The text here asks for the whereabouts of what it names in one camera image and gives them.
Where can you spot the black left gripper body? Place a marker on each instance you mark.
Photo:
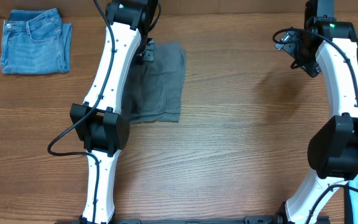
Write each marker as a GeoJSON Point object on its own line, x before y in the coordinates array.
{"type": "Point", "coordinates": [146, 51]}

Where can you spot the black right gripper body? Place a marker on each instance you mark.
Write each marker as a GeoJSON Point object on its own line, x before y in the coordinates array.
{"type": "Point", "coordinates": [304, 58]}

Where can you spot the grey shorts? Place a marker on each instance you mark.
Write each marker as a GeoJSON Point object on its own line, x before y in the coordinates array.
{"type": "Point", "coordinates": [153, 90]}

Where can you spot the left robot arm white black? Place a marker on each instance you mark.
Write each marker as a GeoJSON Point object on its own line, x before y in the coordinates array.
{"type": "Point", "coordinates": [98, 121]}

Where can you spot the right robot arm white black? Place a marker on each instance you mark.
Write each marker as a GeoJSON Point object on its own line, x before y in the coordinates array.
{"type": "Point", "coordinates": [328, 47]}

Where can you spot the folded blue denim jeans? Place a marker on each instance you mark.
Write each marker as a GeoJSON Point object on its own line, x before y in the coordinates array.
{"type": "Point", "coordinates": [35, 43]}

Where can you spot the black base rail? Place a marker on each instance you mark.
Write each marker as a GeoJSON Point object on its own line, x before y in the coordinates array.
{"type": "Point", "coordinates": [245, 220]}

